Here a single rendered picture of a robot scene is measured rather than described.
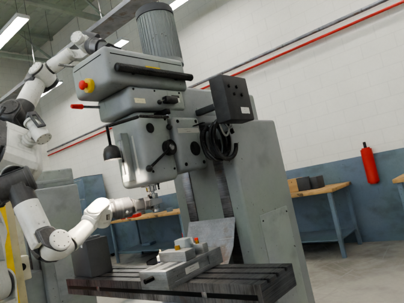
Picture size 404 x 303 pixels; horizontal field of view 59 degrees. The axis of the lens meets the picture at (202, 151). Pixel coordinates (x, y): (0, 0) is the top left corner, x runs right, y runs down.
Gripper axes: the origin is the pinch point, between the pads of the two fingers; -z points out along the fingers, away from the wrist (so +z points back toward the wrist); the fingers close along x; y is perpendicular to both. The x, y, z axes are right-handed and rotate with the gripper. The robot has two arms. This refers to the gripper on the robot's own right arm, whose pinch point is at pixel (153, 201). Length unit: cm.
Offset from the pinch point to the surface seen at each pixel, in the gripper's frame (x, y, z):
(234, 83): -22, -46, -41
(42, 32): 843, -496, -25
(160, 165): -9.5, -15.2, -3.3
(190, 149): -3.3, -20.8, -21.1
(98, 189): 736, -42, -87
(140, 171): -9.1, -13.7, 5.8
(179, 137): -5.7, -26.8, -15.9
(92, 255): 39, 21, 25
